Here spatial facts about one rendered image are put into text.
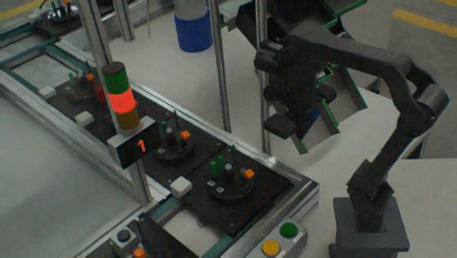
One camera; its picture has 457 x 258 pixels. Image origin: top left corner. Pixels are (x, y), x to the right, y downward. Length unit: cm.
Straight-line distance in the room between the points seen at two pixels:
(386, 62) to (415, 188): 73
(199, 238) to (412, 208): 61
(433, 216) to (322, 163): 35
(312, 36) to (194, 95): 102
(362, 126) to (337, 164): 21
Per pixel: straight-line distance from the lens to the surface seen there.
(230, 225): 124
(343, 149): 159
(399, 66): 84
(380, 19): 290
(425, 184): 154
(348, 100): 153
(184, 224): 133
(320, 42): 89
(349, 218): 114
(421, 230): 142
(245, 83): 189
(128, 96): 106
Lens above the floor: 194
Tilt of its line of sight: 40 degrees down
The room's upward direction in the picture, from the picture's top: 6 degrees counter-clockwise
